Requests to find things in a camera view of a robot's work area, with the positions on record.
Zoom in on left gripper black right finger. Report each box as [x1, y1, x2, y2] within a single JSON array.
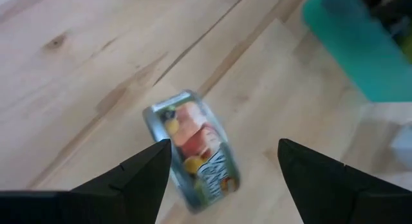
[[277, 138, 412, 224]]

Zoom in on teal plastic lid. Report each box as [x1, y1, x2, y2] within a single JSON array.
[[301, 0, 412, 103]]

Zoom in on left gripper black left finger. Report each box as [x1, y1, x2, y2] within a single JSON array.
[[71, 138, 173, 224]]

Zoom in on silver tin can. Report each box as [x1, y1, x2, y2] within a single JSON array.
[[142, 89, 241, 215]]

